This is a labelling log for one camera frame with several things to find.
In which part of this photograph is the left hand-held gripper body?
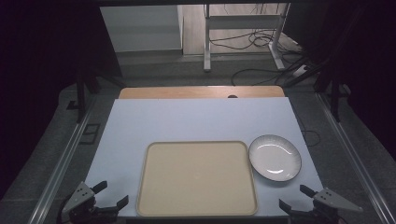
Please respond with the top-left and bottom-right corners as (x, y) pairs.
(61, 181), (121, 224)

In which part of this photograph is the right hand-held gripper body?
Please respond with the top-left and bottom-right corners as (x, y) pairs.
(289, 187), (364, 224)

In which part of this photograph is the white plate with dark rim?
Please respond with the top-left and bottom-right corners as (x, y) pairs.
(247, 133), (303, 183)

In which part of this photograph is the beige plastic tray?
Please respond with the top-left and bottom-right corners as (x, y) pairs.
(135, 140), (259, 217)

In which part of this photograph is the black metal stand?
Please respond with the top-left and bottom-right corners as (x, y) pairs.
(65, 60), (126, 124)
(282, 54), (351, 123)

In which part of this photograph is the white board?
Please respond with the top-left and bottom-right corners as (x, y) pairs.
(83, 96), (325, 218)

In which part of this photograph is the white power strip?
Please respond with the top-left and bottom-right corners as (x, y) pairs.
(291, 63), (310, 79)

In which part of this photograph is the dark curtain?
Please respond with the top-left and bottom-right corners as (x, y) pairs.
(284, 0), (396, 162)
(0, 0), (123, 200)

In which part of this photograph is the wooden table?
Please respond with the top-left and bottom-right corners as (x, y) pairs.
(118, 85), (286, 100)

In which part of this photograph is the white cabinet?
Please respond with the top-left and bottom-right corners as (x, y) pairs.
(99, 5), (185, 53)

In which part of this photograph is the metal floor rail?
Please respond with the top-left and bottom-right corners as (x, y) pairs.
(315, 92), (396, 224)
(27, 101), (95, 224)

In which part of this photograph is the black floor cable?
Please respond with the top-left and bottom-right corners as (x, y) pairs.
(292, 104), (321, 148)
(208, 29), (283, 51)
(230, 63), (302, 87)

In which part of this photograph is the black floor socket frame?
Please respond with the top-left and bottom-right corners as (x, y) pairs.
(78, 122), (102, 146)

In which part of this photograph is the white desk frame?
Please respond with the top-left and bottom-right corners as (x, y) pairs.
(203, 3), (292, 73)

